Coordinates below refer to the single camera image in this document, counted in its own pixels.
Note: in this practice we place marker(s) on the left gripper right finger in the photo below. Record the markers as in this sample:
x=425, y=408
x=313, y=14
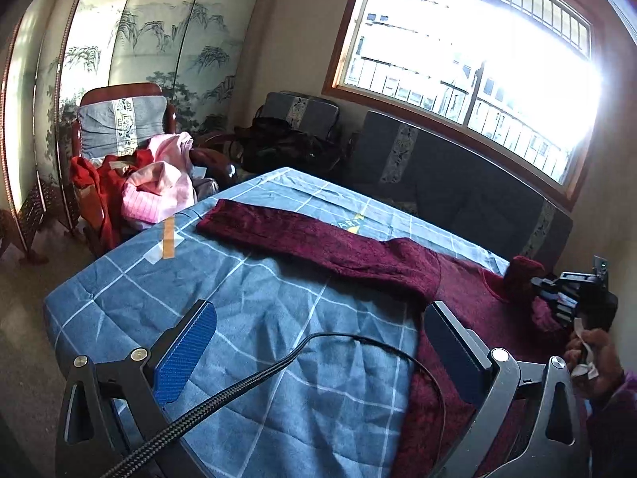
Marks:
x=552, y=441

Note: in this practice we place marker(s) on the orange tape strip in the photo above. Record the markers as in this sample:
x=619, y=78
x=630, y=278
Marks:
x=168, y=241

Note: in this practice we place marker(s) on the blue checked bed sheet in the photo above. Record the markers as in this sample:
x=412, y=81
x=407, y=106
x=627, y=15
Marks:
x=336, y=412

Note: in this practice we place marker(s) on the small dark chair cushion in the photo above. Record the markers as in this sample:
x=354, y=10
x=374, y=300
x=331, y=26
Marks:
x=305, y=113

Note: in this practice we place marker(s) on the pink clothes pile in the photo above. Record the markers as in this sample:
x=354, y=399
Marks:
x=164, y=187

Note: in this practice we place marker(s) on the large wooden framed window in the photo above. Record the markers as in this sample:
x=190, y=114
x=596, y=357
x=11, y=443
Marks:
x=515, y=80

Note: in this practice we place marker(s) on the painted folding screen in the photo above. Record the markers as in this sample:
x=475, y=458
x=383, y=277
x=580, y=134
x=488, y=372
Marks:
x=59, y=50

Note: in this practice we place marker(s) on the purple jacket right sleeve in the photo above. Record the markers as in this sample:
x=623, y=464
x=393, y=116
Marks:
x=611, y=429

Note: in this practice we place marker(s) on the grey patterned chair cushion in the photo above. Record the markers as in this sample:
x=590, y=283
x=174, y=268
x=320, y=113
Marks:
x=120, y=126

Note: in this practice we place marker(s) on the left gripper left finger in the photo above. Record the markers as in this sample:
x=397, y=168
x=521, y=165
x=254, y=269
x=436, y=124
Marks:
x=112, y=408

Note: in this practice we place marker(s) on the red garment on chair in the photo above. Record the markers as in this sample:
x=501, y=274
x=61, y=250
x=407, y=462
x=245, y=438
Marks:
x=99, y=191

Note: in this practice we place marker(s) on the dark long sofa back cushion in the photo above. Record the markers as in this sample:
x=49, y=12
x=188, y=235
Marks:
x=455, y=189

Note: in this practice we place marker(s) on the dark red knitted sweater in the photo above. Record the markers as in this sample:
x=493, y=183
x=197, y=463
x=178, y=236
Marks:
x=500, y=309

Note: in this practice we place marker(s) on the person's right hand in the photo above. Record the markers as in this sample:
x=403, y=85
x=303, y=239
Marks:
x=597, y=347

